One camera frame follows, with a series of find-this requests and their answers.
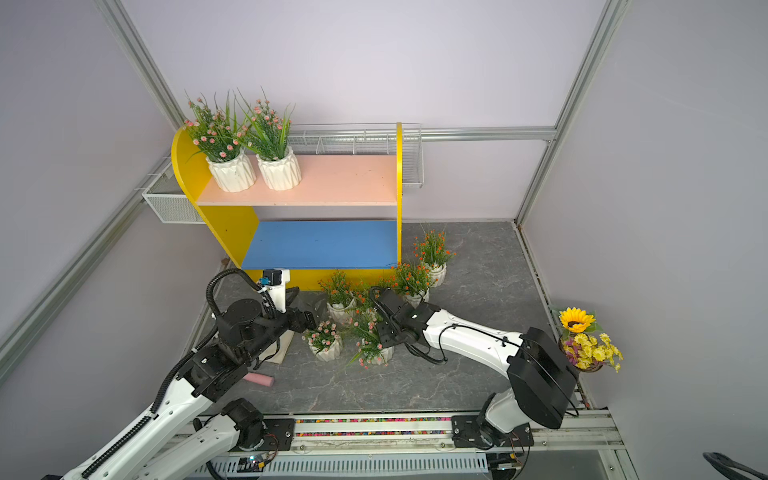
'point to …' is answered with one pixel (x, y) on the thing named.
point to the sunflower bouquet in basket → (582, 344)
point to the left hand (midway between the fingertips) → (313, 294)
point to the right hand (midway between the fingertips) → (386, 330)
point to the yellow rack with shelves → (340, 227)
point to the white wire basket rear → (362, 139)
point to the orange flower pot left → (341, 299)
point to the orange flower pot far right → (430, 249)
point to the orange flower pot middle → (363, 299)
